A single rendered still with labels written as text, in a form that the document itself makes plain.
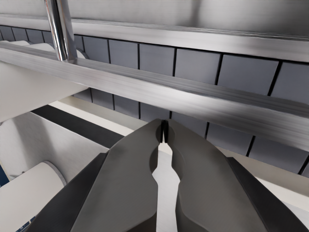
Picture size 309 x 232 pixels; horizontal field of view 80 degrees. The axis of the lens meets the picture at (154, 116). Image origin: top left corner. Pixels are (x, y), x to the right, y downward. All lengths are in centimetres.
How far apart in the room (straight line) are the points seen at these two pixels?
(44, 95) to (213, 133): 16
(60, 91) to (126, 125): 8
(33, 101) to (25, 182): 29
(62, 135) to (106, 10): 22
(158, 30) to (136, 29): 2
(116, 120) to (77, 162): 21
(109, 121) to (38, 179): 30
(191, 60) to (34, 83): 14
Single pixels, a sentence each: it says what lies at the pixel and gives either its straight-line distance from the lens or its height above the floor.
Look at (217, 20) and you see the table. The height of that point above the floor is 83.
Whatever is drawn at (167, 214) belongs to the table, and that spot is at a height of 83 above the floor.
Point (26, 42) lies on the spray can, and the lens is 33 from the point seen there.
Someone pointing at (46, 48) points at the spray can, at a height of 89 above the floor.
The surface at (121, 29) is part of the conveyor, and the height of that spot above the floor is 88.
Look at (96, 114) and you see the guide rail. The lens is 21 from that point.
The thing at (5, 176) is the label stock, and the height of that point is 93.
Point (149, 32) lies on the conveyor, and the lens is 18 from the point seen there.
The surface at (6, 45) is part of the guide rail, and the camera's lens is 20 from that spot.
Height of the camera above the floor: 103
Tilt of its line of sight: 48 degrees down
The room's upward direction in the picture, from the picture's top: 129 degrees counter-clockwise
